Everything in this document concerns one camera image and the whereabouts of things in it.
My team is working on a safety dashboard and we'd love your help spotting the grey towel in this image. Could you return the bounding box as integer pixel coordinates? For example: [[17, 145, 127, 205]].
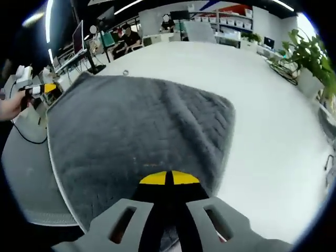
[[46, 72, 237, 251]]

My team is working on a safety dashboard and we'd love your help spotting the person's left hand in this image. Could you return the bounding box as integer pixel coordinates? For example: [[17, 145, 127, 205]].
[[0, 90, 31, 122]]

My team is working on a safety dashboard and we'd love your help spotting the white standing desk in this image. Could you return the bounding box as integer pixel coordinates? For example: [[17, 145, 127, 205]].
[[52, 48, 107, 77]]

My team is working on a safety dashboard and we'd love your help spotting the computer monitor with red screen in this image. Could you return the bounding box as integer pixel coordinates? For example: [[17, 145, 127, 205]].
[[72, 19, 85, 55]]

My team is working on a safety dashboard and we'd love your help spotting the long ceiling light strip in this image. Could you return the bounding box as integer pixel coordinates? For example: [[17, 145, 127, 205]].
[[114, 0, 144, 15], [45, 0, 55, 44]]

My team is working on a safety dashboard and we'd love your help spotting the black display on floor stand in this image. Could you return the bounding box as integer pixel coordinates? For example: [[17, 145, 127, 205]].
[[97, 7, 116, 27]]

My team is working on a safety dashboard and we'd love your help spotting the black monitor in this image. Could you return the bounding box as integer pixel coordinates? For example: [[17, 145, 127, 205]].
[[170, 10, 190, 20]]

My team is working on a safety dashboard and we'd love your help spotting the white mesh office chair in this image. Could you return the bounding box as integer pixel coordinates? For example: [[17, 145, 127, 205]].
[[182, 20, 217, 44]]

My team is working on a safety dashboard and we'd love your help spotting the white plant pot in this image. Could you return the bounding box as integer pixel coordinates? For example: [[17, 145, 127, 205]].
[[298, 67, 325, 99]]

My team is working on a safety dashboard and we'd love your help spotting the small potted plant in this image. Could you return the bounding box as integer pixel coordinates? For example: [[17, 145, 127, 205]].
[[240, 31, 263, 44]]

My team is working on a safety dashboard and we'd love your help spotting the storage shelf with white boxes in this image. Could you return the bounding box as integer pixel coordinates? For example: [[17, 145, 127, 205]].
[[194, 9, 254, 29]]

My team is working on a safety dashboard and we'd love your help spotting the green potted plant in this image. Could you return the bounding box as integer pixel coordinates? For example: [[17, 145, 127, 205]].
[[269, 28, 334, 87]]

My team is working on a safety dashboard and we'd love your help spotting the black cable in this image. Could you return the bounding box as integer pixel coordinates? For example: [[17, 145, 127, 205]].
[[10, 119, 48, 144]]

